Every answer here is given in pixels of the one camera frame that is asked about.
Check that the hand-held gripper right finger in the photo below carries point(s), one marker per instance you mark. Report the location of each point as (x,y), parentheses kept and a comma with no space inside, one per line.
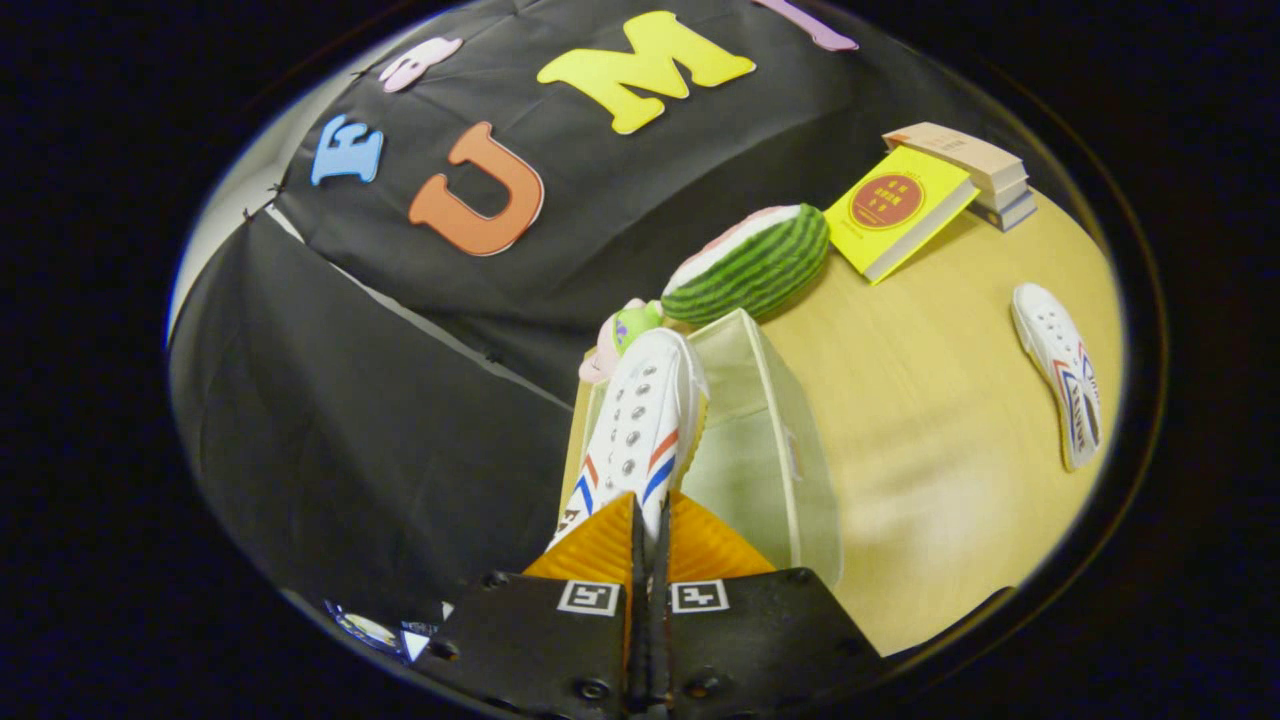
(760,640)

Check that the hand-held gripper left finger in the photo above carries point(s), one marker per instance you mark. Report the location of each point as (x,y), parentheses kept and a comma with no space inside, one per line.
(540,640)

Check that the pale green fabric storage box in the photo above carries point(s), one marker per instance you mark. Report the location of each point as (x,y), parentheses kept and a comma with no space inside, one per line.
(770,440)

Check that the white canvas shoe striped side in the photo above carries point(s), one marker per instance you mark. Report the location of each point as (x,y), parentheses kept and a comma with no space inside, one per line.
(1060,370)
(640,420)

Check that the black backdrop cloth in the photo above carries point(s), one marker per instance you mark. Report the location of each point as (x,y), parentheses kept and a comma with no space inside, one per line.
(350,430)

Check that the small pink green plush toy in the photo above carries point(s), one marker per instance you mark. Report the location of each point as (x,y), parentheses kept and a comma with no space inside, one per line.
(625,330)

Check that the watermelon slice plush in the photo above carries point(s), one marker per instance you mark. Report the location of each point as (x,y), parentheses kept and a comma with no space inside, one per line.
(750,265)

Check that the yellow book red circle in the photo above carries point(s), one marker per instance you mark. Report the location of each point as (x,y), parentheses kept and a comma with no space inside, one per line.
(895,210)

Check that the grey blue book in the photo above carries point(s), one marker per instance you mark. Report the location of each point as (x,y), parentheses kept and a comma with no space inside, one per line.
(1005,215)

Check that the white book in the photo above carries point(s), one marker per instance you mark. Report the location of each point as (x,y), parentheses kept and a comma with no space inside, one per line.
(1005,196)

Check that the beige book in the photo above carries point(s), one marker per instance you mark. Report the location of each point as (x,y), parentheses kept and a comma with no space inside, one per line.
(960,150)

